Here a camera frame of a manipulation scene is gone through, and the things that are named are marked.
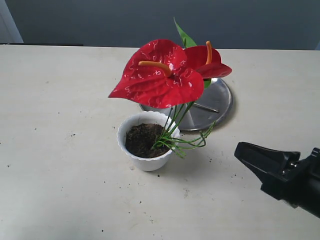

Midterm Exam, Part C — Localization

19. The white scalloped flower pot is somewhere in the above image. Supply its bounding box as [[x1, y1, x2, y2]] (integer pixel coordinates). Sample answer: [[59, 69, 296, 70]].
[[116, 111, 180, 172]]

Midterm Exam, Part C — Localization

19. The dark potting soil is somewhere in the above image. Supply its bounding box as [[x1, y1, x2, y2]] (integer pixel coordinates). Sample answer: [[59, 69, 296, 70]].
[[125, 123, 170, 159]]

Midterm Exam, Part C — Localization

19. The round stainless steel plate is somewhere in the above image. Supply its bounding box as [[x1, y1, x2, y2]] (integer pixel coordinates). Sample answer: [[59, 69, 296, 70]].
[[139, 76, 233, 132]]

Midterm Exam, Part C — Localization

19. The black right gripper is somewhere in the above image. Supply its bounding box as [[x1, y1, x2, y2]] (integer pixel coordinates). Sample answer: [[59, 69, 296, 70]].
[[234, 142, 320, 217]]

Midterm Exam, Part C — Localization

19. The silver metal spork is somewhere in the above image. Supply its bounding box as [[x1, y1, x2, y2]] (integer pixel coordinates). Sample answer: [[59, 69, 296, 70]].
[[193, 103, 220, 113]]

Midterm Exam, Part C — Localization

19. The red artificial flower stem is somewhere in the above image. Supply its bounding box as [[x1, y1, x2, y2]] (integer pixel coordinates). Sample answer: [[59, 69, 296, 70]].
[[109, 26, 232, 157]]

